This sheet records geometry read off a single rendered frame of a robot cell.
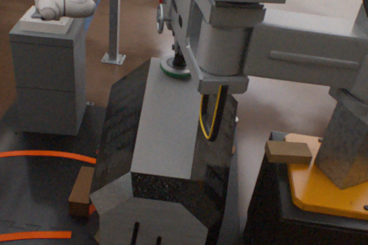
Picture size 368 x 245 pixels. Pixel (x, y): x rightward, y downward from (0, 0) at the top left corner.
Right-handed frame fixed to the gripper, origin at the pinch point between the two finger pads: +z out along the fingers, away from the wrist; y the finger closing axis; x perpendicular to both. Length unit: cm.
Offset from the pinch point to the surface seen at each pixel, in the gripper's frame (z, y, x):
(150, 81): -66, 10, -56
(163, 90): -76, 14, -60
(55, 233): -101, -86, -62
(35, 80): -3, -61, -35
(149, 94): -79, 9, -53
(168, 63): -56, 21, -63
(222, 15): -127, 70, -15
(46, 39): -3.2, -30.7, -21.5
